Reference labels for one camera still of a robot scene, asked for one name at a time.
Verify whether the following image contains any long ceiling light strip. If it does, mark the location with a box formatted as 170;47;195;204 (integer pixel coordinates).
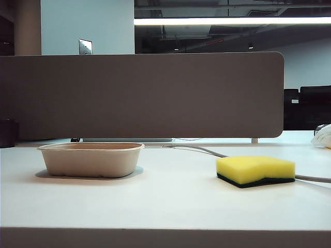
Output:
133;17;331;26

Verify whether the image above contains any yellow and green cleaning sponge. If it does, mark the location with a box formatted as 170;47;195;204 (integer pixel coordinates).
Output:
216;156;296;189

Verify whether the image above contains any grey cable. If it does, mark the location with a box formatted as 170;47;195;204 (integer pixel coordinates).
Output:
162;144;331;184

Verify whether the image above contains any brown desk divider panel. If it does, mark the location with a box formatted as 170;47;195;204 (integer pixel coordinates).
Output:
0;52;284;142

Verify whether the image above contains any silver wall plate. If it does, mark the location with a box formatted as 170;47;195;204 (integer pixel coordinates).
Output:
78;38;93;55

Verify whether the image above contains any black cup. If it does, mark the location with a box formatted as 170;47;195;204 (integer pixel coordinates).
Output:
0;119;20;149

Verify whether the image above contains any beige paper lunch box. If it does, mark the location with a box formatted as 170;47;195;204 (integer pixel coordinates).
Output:
36;142;145;179

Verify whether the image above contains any white plastic bag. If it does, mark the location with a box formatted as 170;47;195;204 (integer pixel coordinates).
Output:
310;123;331;150

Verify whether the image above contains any grey divider base rail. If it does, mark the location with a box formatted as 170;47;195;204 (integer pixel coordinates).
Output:
77;137;173;143

